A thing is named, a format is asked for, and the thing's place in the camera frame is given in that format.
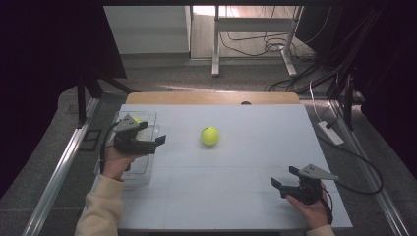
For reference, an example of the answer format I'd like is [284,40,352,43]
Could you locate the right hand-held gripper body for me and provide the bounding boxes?
[279,163,340,206]

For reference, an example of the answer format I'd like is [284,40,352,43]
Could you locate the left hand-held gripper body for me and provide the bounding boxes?
[112,113,156,155]

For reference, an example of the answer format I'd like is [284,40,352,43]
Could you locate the clear plastic container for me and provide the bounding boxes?
[93,110,161,188]

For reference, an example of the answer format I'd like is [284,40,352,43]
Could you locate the person's right hand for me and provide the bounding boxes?
[286,183,330,230]

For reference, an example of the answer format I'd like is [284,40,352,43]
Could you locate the person's left hand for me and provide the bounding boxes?
[101,146,145,181]

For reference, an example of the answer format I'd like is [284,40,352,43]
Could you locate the black floor plate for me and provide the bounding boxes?
[78,129,103,152]

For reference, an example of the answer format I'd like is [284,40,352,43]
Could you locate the white table board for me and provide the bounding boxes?
[77,103,353,230]

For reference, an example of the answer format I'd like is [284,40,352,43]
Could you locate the white power strip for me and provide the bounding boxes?
[317,120,344,147]

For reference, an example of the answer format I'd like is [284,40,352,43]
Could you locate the wooden table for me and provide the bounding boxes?
[125,91,301,106]

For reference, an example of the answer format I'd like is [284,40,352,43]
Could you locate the black metal stand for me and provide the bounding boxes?
[326,9,385,132]
[76,70,140,129]

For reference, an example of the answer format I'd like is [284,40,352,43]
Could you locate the white cabinet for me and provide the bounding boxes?
[103,5,192,55]

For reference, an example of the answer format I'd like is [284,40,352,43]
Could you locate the dark curtain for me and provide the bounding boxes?
[0,0,128,198]
[296,0,417,180]

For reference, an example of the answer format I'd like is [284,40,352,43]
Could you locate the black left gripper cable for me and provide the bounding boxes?
[99,121,121,175]

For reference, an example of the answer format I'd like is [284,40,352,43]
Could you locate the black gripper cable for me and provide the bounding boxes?
[316,134,385,225]
[99,121,121,175]

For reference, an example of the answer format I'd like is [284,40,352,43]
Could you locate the aluminium floor rail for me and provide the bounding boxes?
[21,97,100,236]
[328,99,411,236]

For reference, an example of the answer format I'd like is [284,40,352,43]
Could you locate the white power cable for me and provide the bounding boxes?
[309,80,324,124]

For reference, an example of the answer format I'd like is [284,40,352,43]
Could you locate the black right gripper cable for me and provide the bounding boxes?
[316,134,385,225]

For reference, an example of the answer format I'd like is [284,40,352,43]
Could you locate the tangle of black floor cables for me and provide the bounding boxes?
[218,6,330,93]

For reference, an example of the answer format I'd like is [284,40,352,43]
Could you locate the white desk frame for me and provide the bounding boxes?
[210,5,304,78]

